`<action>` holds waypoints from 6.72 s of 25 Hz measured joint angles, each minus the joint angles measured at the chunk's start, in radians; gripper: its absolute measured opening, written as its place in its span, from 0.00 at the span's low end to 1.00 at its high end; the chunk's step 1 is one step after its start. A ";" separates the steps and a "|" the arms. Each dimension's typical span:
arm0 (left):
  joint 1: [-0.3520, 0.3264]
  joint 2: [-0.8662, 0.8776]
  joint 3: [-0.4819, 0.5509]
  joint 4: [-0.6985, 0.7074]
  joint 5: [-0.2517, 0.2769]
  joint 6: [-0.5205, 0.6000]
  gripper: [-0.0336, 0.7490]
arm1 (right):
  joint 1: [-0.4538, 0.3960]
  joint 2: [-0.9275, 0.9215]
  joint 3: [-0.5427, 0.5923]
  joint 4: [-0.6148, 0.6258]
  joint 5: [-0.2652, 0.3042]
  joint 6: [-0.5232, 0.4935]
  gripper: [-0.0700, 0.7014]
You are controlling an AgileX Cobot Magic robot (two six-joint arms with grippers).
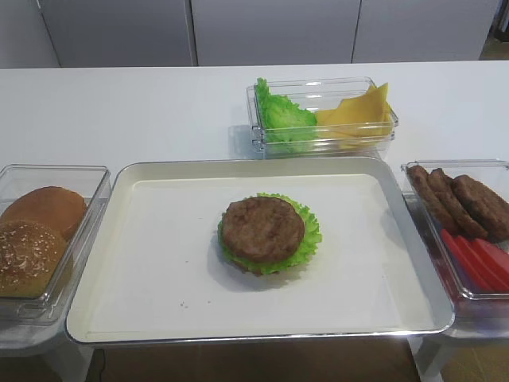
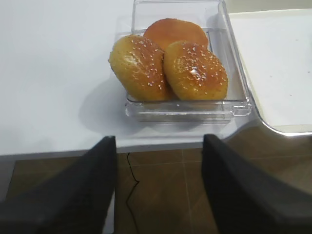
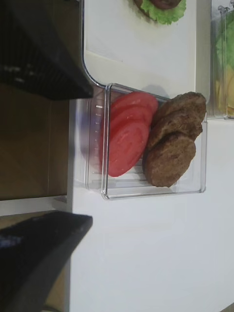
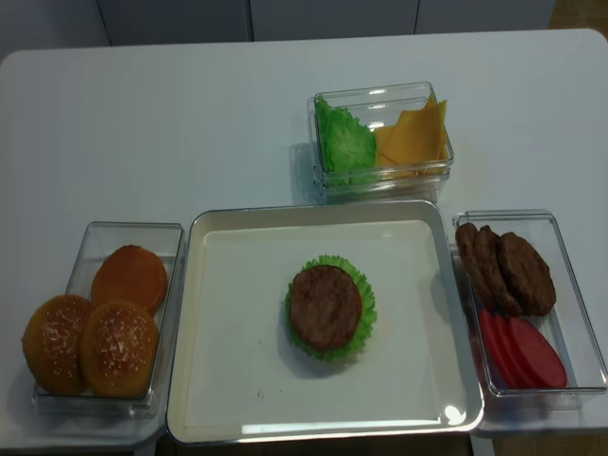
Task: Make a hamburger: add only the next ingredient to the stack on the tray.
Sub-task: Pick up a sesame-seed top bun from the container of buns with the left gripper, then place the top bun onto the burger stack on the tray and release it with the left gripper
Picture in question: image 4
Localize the middle red tomato slice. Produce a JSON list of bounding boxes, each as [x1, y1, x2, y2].
[[491, 315, 537, 390]]

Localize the clear bun container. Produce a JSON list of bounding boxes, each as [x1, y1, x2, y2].
[[32, 221, 186, 419]]

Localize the right brown patty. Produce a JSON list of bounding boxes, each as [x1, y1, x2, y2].
[[497, 232, 557, 316]]

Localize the clear lettuce cheese container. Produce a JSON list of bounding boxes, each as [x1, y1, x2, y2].
[[308, 82, 454, 202]]

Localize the sesame bun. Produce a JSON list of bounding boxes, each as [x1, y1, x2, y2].
[[22, 294, 93, 395], [80, 300, 159, 398]]

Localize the front yellow cheese slice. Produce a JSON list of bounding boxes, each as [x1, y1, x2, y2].
[[373, 108, 447, 166]]

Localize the white metal tray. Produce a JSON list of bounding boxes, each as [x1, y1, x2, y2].
[[167, 200, 484, 444]]

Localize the plain bottom bun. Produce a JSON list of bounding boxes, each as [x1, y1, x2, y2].
[[91, 245, 168, 315]]

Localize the left brown patty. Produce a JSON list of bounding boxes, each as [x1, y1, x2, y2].
[[455, 222, 496, 311]]

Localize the middle brown patty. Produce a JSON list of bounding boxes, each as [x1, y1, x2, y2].
[[475, 225, 523, 317]]

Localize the right red tomato slice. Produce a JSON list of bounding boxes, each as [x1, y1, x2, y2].
[[507, 318, 568, 389]]

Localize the clear patty tomato container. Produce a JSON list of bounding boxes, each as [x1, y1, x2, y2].
[[452, 210, 607, 420]]

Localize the left red tomato slice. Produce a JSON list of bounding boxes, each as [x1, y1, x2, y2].
[[479, 308, 516, 388]]

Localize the green lettuce in container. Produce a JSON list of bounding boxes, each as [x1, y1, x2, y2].
[[316, 95, 379, 187]]

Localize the green lettuce on burger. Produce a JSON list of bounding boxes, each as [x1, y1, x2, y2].
[[284, 255, 377, 363]]

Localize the red tomato slice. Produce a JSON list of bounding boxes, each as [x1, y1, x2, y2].
[[491, 315, 537, 390], [507, 318, 568, 389], [479, 308, 516, 388]]

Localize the yellow cheese slice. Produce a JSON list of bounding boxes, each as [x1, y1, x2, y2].
[[373, 108, 447, 166], [425, 93, 447, 123]]

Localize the back yellow cheese slice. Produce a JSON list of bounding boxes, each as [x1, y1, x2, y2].
[[425, 93, 447, 123]]

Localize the brown patty on burger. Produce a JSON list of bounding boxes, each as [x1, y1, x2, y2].
[[287, 265, 362, 353]]

